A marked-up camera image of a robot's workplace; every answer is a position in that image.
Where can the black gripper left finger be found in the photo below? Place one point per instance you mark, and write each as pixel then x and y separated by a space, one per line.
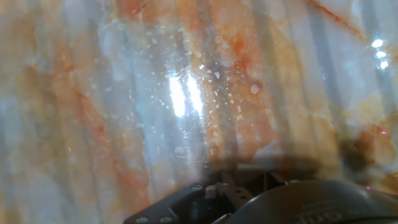
pixel 161 211

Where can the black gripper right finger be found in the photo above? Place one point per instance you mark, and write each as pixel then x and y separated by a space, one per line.
pixel 253 175

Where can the orange marble pattern mat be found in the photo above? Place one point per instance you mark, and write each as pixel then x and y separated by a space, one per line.
pixel 93 93

